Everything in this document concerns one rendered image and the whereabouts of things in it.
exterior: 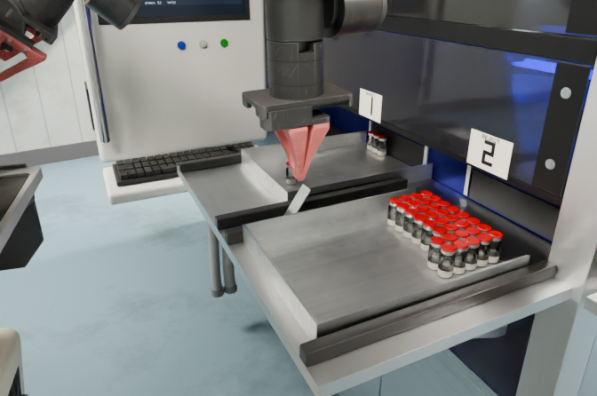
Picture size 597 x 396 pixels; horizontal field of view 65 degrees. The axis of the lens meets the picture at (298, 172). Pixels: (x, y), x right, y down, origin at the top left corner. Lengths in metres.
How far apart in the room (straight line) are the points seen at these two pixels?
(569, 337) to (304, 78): 0.55
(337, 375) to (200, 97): 1.00
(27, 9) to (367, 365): 0.63
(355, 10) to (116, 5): 0.39
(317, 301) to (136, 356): 1.35
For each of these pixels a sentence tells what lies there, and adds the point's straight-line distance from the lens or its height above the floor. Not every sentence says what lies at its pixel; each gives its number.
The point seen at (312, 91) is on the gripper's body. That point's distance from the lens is 0.47.
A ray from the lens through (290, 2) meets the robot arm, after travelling 0.46.
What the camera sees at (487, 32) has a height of 1.20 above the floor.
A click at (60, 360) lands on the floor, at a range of 2.02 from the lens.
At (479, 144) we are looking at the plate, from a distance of 0.82.
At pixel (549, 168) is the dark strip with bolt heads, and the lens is 0.74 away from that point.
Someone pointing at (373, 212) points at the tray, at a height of 0.88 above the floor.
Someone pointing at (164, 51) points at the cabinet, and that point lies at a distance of 1.36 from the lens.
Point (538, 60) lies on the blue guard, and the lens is 0.74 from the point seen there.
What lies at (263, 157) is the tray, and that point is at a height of 0.89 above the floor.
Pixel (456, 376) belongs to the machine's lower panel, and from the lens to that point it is 1.05.
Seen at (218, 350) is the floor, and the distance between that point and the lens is 1.89.
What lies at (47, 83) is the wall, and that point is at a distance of 3.84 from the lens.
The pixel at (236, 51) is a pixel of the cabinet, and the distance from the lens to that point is 1.41.
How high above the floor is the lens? 1.28
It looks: 22 degrees down
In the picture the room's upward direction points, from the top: straight up
